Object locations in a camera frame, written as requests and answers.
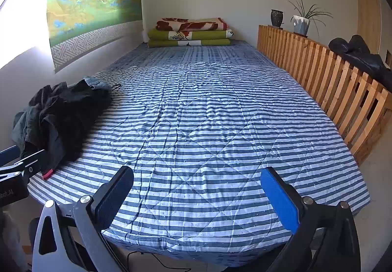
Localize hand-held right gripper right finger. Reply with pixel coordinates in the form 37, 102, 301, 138
260, 167, 360, 272

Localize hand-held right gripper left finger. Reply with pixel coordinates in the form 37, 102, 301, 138
32, 166, 135, 272

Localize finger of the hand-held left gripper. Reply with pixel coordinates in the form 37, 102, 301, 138
14, 150, 46, 182
0, 145, 19, 167

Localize black garment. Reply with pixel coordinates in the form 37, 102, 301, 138
29, 81, 112, 168

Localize grey checked pants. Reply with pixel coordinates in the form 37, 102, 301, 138
83, 76, 112, 92

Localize dark grey-green garment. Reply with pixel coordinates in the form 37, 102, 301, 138
12, 97, 62, 152

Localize blue striped quilted bedspread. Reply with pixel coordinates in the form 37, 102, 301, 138
27, 39, 371, 268

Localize black leather jacket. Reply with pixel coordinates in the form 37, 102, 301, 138
328, 35, 392, 92

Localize potted plant in white pot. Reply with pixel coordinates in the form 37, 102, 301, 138
283, 0, 333, 37

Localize dark ceramic vase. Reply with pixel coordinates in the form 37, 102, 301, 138
271, 9, 284, 28

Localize red floral folded blanket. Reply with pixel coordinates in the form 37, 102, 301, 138
156, 17, 229, 31

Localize wooden door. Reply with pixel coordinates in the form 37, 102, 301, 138
357, 0, 382, 57

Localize black floor cable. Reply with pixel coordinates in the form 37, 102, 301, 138
127, 249, 184, 272

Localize wooden slatted bed rail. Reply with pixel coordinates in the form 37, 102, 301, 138
257, 25, 389, 165

